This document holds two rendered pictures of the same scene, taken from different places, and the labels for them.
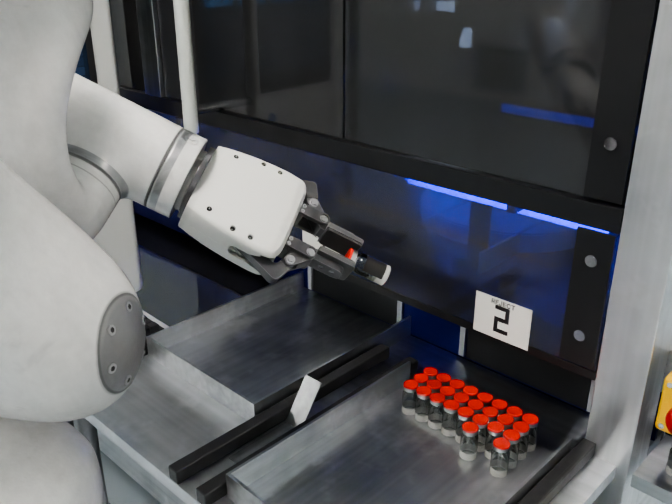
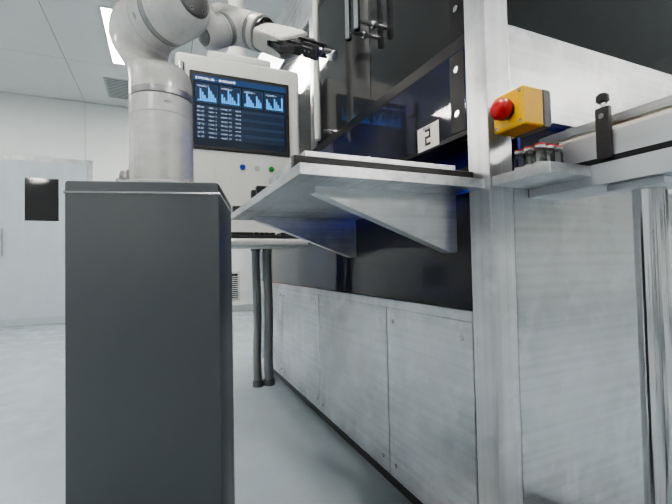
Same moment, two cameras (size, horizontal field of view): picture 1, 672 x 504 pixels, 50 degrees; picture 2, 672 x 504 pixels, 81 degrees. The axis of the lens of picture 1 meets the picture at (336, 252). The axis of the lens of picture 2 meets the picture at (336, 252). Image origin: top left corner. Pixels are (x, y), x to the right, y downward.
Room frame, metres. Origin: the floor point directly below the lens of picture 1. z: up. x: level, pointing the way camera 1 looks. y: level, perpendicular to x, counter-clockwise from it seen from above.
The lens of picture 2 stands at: (-0.15, -0.37, 0.71)
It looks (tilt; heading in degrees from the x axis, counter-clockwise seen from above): 2 degrees up; 22
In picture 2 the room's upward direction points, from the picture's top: 1 degrees counter-clockwise
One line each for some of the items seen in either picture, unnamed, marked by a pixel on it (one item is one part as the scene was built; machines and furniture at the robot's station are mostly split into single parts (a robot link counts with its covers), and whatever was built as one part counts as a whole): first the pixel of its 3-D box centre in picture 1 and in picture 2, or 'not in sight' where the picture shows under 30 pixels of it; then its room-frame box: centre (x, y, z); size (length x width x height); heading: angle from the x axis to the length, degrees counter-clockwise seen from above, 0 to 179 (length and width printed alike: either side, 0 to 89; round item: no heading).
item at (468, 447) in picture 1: (469, 441); not in sight; (0.73, -0.17, 0.90); 0.02 x 0.02 x 0.05
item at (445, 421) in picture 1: (457, 421); not in sight; (0.77, -0.16, 0.90); 0.18 x 0.02 x 0.05; 46
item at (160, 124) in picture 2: not in sight; (161, 148); (0.46, 0.25, 0.95); 0.19 x 0.19 x 0.18
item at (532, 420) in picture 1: (476, 407); not in sight; (0.81, -0.19, 0.90); 0.18 x 0.02 x 0.05; 46
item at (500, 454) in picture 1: (500, 457); not in sight; (0.70, -0.20, 0.90); 0.02 x 0.02 x 0.05
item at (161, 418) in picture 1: (327, 412); (342, 204); (0.84, 0.01, 0.87); 0.70 x 0.48 x 0.02; 46
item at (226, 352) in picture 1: (282, 335); not in sight; (1.01, 0.09, 0.90); 0.34 x 0.26 x 0.04; 136
